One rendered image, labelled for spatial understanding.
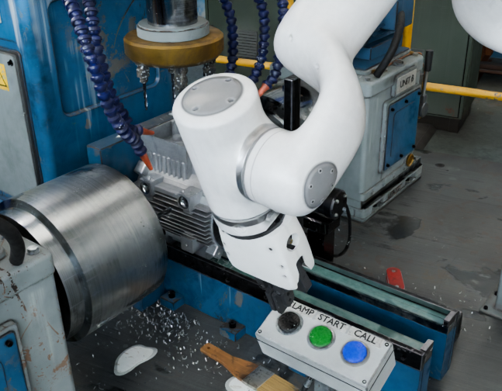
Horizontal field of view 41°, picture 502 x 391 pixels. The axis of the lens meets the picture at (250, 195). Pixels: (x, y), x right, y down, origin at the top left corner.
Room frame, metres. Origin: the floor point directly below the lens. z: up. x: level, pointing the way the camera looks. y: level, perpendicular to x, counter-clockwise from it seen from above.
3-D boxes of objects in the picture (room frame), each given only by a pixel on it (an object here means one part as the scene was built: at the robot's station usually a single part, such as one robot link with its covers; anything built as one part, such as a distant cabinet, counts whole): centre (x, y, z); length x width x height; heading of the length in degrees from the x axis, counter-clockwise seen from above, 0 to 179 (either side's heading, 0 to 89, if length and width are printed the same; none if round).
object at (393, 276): (1.16, -0.30, 0.81); 0.09 x 0.03 x 0.02; 176
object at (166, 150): (1.20, 0.13, 1.11); 0.12 x 0.11 x 0.07; 52
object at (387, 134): (1.64, -0.27, 0.99); 0.35 x 0.31 x 0.37; 142
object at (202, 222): (1.17, 0.10, 1.02); 0.20 x 0.19 x 0.19; 52
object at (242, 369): (0.91, 0.02, 0.80); 0.21 x 0.05 x 0.01; 49
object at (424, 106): (1.69, -0.43, 1.07); 0.08 x 0.07 x 0.20; 52
